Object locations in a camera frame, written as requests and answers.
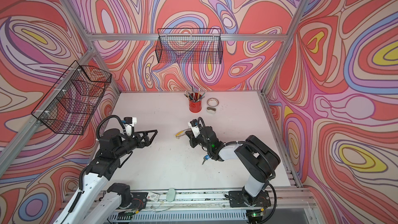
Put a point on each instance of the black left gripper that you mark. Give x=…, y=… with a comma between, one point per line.
x=146, y=142

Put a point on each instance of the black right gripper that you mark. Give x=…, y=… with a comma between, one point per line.
x=193, y=138

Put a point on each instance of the silver metal keyring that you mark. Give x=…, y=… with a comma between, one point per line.
x=181, y=133

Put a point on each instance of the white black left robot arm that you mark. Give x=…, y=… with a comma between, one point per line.
x=117, y=138

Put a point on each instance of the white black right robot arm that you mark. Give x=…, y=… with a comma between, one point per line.
x=258, y=159

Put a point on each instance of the red pencil cup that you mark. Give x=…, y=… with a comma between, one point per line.
x=195, y=106

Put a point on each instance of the blue headed key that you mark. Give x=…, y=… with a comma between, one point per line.
x=205, y=159

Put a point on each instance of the pencils in cup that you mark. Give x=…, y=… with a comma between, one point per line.
x=195, y=94

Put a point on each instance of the tape roll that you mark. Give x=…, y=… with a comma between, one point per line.
x=212, y=102

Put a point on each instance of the white oval button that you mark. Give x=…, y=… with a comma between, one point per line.
x=171, y=194

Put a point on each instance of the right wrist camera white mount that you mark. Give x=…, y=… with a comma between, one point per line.
x=195, y=128

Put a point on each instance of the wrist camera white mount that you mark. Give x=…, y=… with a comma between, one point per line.
x=129, y=125
x=195, y=128

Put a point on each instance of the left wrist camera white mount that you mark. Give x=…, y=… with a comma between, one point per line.
x=129, y=125

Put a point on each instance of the black wire basket left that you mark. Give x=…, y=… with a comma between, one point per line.
x=68, y=107

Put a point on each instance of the black wire basket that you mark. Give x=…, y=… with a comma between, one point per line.
x=189, y=46
x=68, y=107

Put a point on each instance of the black wire basket back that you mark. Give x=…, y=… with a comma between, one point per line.
x=189, y=46

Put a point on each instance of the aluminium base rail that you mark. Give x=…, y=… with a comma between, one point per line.
x=284, y=205

